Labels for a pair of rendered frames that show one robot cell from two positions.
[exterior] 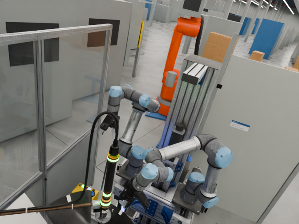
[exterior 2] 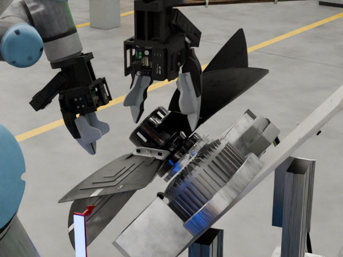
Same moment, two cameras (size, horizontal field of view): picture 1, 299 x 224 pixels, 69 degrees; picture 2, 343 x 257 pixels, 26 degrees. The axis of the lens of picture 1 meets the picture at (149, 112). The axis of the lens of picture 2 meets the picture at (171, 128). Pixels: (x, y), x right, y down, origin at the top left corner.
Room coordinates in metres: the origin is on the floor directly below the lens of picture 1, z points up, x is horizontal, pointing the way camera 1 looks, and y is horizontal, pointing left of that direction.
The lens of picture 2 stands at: (2.23, 0.42, 1.88)
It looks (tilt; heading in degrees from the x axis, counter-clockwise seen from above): 21 degrees down; 190
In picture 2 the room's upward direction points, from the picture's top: straight up
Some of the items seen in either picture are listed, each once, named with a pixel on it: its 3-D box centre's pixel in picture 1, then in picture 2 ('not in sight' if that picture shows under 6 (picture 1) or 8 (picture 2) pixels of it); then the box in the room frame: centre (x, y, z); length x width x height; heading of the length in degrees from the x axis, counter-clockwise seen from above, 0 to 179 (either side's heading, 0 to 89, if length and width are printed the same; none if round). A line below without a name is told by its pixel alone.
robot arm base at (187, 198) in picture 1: (190, 192); not in sight; (1.25, -0.46, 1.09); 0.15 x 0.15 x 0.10
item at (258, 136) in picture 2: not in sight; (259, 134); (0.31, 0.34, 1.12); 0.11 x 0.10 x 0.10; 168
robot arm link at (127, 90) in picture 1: (126, 92); not in sight; (1.29, 0.18, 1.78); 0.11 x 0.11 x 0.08; 70
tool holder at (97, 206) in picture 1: (102, 209); not in sight; (0.63, 0.10, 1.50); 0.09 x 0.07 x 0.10; 113
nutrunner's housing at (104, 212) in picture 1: (108, 184); not in sight; (0.63, 0.09, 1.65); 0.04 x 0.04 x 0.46
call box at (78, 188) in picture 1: (85, 196); not in sight; (1.05, 0.31, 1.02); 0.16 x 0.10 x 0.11; 78
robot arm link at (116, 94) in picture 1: (115, 95); not in sight; (1.20, 0.23, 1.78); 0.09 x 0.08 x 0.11; 160
